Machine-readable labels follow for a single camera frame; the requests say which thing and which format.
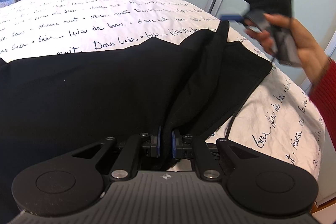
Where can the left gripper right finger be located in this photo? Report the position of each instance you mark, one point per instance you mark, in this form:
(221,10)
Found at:
(174,146)

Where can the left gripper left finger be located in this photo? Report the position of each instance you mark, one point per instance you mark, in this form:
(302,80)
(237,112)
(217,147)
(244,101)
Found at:
(158,140)

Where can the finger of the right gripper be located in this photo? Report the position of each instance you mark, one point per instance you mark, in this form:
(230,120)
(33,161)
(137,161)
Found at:
(231,17)

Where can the black pants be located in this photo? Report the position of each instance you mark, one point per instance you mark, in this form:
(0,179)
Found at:
(52,105)

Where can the right hand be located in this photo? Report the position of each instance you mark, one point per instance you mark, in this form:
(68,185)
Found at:
(313,58)

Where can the white script-print duvet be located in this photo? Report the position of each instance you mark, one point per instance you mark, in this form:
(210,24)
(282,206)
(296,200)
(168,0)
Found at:
(32,28)

